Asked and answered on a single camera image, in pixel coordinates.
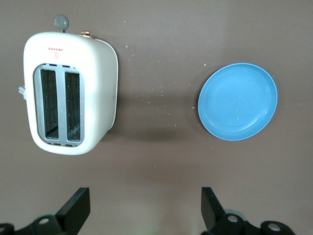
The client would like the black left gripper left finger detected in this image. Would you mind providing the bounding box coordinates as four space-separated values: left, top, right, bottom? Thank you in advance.
0 187 90 235

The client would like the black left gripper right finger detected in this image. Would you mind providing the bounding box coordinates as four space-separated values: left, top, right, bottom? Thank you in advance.
201 187 294 235

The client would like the blue plate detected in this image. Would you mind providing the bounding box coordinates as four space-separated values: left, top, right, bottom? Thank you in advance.
197 63 279 141

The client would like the white toaster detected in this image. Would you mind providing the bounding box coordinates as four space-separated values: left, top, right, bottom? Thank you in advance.
23 14 119 156

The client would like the white toaster power cord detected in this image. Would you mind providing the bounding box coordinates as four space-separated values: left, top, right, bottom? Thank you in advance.
17 85 27 100

